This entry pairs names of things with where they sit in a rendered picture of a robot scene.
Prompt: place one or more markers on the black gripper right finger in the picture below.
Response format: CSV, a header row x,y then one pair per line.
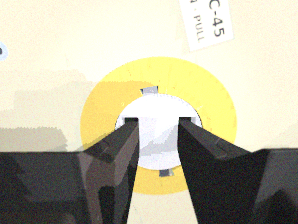
x,y
228,184

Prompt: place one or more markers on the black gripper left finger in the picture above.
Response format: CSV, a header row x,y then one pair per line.
x,y
95,185

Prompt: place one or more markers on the white cylinder with two dark slots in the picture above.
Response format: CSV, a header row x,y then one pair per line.
x,y
158,116

